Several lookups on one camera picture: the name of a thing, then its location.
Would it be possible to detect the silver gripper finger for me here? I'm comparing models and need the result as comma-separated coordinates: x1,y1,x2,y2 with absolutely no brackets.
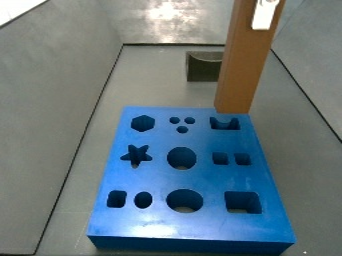
251,0,280,30

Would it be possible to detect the blue foam shape board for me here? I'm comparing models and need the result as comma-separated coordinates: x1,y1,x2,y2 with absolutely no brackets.
87,106,296,254

